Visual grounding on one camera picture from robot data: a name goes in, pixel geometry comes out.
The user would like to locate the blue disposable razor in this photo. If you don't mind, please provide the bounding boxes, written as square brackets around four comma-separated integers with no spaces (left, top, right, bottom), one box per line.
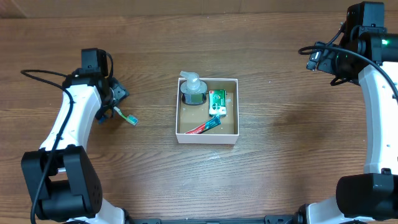
[98,115,108,124]

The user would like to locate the green white toothbrush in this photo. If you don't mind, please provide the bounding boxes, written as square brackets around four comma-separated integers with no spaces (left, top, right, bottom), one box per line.
[113,106,138,126]

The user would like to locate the clear pump soap bottle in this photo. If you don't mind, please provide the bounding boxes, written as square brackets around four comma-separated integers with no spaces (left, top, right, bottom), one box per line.
[180,71,207,106]

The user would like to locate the green soap bar packet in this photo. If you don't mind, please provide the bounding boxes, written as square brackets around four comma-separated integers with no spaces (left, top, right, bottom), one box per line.
[208,90,227,117]

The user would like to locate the red green toothpaste tube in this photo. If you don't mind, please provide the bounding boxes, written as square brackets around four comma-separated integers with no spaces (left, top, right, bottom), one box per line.
[186,116,221,134]

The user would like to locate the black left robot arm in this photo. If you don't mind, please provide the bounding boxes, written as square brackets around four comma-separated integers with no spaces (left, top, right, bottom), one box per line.
[21,48,132,223]

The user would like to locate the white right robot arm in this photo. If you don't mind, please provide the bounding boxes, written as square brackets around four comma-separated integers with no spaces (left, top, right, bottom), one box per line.
[290,1,397,223]

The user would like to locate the white cardboard box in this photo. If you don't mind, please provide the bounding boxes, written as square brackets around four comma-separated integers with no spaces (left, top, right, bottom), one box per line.
[175,78,239,145]

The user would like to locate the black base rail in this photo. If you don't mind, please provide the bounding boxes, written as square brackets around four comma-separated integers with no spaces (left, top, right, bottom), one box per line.
[127,215,296,224]

